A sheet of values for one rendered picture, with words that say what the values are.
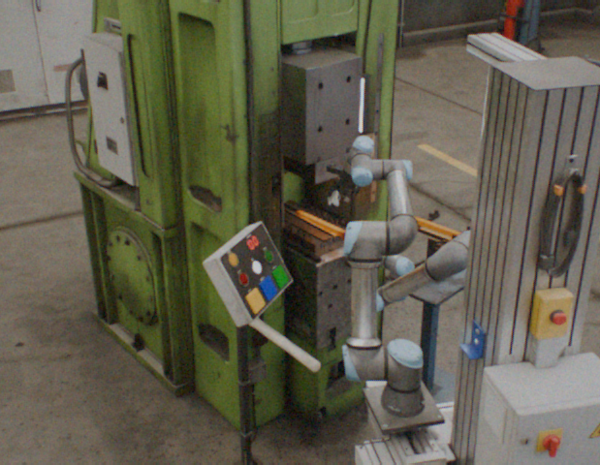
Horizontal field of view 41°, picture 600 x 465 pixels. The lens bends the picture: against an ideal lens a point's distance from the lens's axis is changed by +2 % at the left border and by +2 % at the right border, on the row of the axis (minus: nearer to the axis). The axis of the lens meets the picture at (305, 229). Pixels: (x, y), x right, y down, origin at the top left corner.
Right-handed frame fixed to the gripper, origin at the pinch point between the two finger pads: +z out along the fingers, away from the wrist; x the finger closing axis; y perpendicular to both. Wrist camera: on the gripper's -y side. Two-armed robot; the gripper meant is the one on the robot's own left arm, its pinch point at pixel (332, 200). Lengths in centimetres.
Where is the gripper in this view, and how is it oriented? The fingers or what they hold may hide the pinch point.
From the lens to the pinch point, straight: 322.2
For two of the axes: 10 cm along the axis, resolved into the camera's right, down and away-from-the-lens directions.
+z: -2.9, 6.4, 7.1
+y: 5.7, 7.2, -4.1
